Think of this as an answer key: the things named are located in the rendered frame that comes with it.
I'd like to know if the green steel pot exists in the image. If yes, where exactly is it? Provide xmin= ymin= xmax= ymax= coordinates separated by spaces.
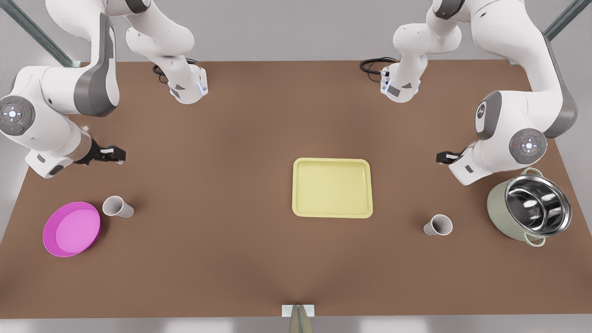
xmin=487 ymin=167 xmax=573 ymax=247

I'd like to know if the black cable loop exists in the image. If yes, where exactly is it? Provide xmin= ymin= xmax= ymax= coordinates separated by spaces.
xmin=153 ymin=58 xmax=198 ymax=85
xmin=360 ymin=57 xmax=399 ymax=83

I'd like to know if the silver frame post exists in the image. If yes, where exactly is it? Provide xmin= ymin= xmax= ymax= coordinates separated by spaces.
xmin=0 ymin=0 xmax=81 ymax=68
xmin=509 ymin=0 xmax=592 ymax=65
xmin=282 ymin=304 xmax=315 ymax=333

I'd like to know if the pale yellow tray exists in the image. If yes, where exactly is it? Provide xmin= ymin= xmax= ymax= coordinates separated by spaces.
xmin=292 ymin=158 xmax=374 ymax=219

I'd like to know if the white cup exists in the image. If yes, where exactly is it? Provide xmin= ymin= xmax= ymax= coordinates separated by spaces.
xmin=423 ymin=214 xmax=454 ymax=237
xmin=102 ymin=196 xmax=135 ymax=219

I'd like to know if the magenta round plate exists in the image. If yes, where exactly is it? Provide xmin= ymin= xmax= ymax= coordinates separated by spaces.
xmin=43 ymin=201 xmax=101 ymax=258

